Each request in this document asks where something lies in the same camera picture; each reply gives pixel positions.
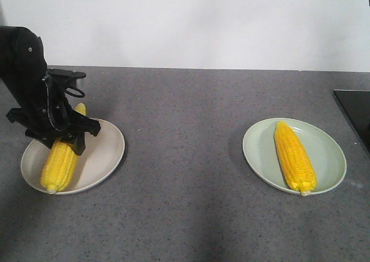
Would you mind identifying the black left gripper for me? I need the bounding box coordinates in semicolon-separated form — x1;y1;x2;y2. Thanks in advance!
5;68;101;156

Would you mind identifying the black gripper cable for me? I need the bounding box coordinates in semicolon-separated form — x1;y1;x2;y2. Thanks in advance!
42;73;86;132

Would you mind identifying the black gas stove top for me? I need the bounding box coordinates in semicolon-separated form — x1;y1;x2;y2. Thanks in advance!
334;90;369;153

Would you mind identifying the yellow corn cob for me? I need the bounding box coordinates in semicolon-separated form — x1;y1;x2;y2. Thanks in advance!
40;102;87;194
274;121;317;196

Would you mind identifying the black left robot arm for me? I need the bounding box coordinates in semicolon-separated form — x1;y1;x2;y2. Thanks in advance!
1;26;101;156

